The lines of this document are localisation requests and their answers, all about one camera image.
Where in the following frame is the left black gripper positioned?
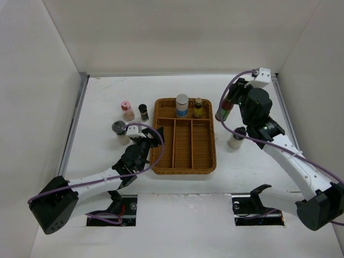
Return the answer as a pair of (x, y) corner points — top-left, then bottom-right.
(132, 126), (163, 171)

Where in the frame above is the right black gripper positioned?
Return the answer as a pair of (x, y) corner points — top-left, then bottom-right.
(227, 78), (261, 126)

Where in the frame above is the red green sauce bottle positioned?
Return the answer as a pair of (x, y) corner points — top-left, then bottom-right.
(215, 93), (234, 121)

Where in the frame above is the silver cap blue label shaker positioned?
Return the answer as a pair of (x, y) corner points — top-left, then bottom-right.
(176, 94), (189, 118)

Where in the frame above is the brown cap yellow oil bottle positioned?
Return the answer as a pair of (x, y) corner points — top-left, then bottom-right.
(193, 97), (203, 118)

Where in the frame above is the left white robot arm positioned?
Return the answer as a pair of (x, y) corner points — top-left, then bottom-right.
(28, 123), (165, 235)

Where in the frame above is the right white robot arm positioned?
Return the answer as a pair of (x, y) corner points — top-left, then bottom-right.
(227, 78), (343, 231)

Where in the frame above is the black cap pepper bottle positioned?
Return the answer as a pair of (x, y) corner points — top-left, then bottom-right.
(138, 104), (149, 121)

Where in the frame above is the brown wicker divided tray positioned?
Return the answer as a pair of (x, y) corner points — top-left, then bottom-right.
(150, 98), (217, 175)

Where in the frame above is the pink cap spice jar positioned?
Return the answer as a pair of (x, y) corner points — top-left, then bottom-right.
(121, 101), (135, 121)

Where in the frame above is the black lid salt grinder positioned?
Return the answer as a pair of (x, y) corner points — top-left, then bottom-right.
(111, 120), (131, 146)

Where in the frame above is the white black top grinder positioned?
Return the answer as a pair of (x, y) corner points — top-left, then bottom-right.
(228, 127), (247, 149)

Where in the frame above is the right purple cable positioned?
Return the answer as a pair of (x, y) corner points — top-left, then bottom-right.
(218, 69), (344, 226)

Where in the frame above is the purple cable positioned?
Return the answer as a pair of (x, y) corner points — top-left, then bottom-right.
(218, 69), (344, 226)
(27, 123), (164, 207)

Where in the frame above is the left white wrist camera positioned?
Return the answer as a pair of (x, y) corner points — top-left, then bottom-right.
(126, 124), (142, 138)

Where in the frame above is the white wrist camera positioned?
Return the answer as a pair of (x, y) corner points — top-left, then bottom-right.
(126, 124), (142, 138)
(247, 67), (271, 89)

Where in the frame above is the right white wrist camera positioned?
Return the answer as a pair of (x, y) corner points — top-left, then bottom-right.
(247, 67), (271, 89)

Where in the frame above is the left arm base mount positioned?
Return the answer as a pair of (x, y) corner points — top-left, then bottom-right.
(86, 191), (138, 227)

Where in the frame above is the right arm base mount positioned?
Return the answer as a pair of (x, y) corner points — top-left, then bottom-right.
(231, 184), (284, 226)

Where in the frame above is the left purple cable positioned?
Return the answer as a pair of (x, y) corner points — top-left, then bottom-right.
(27, 123), (164, 207)

